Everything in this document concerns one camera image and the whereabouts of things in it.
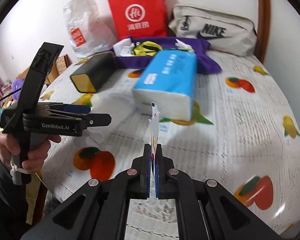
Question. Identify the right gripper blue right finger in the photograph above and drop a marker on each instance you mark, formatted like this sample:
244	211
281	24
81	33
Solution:
164	188

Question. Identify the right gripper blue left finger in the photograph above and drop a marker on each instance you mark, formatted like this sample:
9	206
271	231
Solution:
141	183

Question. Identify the orange slice sticker sheet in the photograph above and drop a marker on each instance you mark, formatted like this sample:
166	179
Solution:
154	125

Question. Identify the white soft cloth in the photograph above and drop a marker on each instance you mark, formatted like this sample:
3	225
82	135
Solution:
124	48

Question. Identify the person's left hand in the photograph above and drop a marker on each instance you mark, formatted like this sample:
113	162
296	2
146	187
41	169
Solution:
9	147

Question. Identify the purple plush toy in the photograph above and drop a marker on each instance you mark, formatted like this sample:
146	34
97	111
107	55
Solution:
17	85

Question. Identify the wooden headboard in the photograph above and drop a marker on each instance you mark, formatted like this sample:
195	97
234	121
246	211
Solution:
47	78

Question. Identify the brown framed board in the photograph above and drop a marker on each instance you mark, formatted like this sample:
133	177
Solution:
62	63

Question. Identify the dark green tin box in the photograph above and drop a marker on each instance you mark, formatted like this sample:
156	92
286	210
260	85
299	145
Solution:
94	73

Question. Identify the fruit print tablecloth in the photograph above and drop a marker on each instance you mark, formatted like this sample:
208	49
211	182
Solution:
237	136

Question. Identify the blue tissue pack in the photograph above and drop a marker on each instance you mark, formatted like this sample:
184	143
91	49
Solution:
171	89

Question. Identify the white Miniso plastic bag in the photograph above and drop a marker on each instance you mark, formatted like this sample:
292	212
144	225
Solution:
88	33

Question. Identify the purple towel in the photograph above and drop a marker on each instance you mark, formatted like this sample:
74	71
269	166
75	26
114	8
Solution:
164	50

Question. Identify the white wrapped small item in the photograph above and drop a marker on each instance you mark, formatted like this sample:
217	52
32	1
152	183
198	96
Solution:
183	46

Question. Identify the grey Nike bag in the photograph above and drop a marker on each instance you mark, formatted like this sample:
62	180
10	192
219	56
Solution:
225	32

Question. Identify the red paper bag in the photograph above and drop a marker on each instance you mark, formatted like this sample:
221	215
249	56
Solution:
139	18

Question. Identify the brown wooden door frame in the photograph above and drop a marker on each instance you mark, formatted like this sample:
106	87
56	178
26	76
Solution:
263	29

